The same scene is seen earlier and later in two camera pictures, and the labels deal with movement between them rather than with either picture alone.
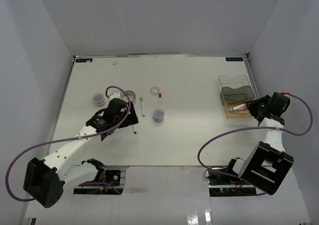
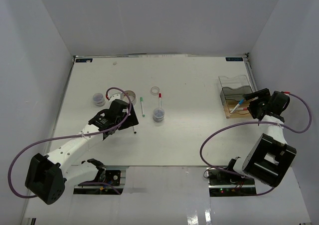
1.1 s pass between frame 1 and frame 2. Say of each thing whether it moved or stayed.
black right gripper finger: moved
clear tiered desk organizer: stayed
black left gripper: stayed
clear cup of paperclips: stayed
